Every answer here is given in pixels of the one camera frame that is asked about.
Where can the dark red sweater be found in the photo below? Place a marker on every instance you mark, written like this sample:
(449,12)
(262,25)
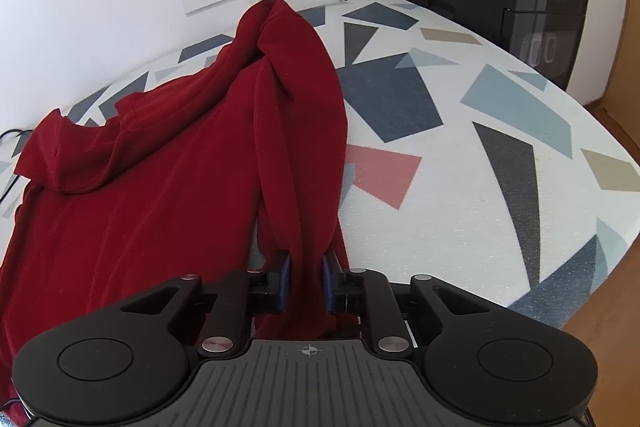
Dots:
(175,187)

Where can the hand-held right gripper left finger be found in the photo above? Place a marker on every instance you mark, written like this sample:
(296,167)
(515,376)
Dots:
(285,282)

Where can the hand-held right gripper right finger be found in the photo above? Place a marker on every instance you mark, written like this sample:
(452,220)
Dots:
(326,284)

